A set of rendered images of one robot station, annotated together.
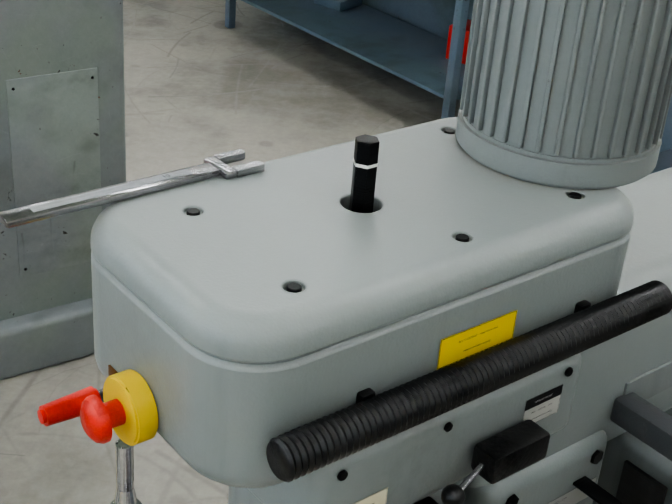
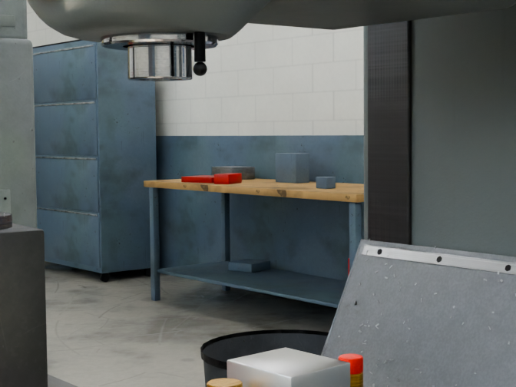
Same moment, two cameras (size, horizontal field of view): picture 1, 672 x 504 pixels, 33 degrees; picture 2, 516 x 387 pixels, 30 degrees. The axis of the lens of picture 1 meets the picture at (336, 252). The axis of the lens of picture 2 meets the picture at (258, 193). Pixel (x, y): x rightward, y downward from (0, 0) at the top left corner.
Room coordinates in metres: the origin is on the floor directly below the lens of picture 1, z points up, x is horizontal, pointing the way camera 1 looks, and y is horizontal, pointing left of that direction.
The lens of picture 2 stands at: (0.18, -0.11, 1.24)
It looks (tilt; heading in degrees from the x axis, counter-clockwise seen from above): 4 degrees down; 1
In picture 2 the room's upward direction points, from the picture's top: 1 degrees counter-clockwise
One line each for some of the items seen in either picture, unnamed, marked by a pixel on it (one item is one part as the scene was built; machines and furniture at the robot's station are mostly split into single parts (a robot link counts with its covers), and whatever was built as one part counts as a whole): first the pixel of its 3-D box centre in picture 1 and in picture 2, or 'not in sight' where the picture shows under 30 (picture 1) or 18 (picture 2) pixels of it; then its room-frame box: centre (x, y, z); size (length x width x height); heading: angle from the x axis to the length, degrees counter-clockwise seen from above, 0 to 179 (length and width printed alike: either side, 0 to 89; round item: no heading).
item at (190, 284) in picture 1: (366, 277); not in sight; (0.90, -0.03, 1.81); 0.47 x 0.26 x 0.16; 130
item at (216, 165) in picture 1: (135, 187); not in sight; (0.88, 0.18, 1.89); 0.24 x 0.04 x 0.01; 130
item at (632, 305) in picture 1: (491, 366); not in sight; (0.80, -0.14, 1.79); 0.45 x 0.04 x 0.04; 130
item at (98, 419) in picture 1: (104, 416); not in sight; (0.73, 0.17, 1.76); 0.04 x 0.03 x 0.04; 40
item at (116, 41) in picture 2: not in sight; (160, 41); (0.89, -0.02, 1.31); 0.09 x 0.09 x 0.01
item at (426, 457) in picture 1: (377, 384); not in sight; (0.92, -0.05, 1.68); 0.34 x 0.24 x 0.10; 130
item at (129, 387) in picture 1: (130, 407); not in sight; (0.74, 0.16, 1.76); 0.06 x 0.02 x 0.06; 40
